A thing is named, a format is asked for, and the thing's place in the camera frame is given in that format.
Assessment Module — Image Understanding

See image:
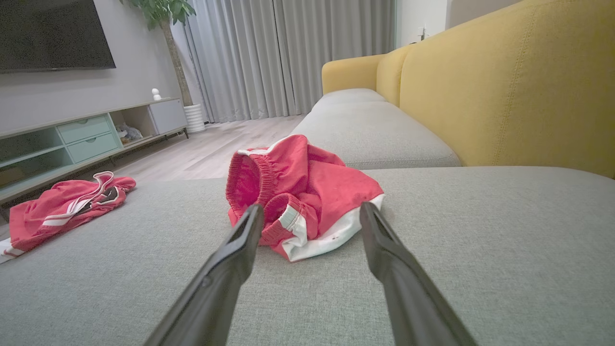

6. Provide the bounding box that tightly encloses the large grey sofa cushion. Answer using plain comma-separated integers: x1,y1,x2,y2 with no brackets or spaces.
0,166,615,346

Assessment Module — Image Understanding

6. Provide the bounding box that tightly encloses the grey sofa seat cushion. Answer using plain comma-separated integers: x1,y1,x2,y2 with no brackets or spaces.
312,88,388,112
291,100,462,170

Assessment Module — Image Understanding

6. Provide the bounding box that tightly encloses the green indoor tree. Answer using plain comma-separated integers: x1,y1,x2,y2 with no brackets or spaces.
120,0,197,107

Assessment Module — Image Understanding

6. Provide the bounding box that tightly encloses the yellow sofa frame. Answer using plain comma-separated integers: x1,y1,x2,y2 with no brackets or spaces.
321,0,615,179

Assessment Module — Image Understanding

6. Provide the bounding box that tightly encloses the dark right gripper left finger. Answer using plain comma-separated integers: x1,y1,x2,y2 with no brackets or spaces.
143,203,265,346

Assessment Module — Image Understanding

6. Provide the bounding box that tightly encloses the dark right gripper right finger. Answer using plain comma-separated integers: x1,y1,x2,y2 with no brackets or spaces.
359,201,479,346

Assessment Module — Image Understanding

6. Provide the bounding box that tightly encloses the black flat television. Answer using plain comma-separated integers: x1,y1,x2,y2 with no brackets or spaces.
0,0,116,74

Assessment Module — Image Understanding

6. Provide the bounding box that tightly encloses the pale green TV cabinet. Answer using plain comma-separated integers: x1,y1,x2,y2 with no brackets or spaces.
0,98,189,205

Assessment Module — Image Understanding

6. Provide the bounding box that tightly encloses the grey plush toy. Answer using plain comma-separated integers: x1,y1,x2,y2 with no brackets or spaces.
117,123,143,145

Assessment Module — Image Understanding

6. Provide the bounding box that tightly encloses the white ribbed plant pot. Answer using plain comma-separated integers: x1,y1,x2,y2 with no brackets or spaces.
184,104,206,134

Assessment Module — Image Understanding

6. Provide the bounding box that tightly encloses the red basketball jersey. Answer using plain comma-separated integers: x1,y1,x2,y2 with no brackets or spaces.
0,171,137,265

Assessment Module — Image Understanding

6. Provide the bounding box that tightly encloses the grey pleated curtain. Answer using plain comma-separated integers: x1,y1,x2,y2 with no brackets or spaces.
171,0,397,124

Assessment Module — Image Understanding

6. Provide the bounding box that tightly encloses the red shorts white band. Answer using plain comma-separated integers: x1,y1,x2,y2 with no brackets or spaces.
225,134,385,263

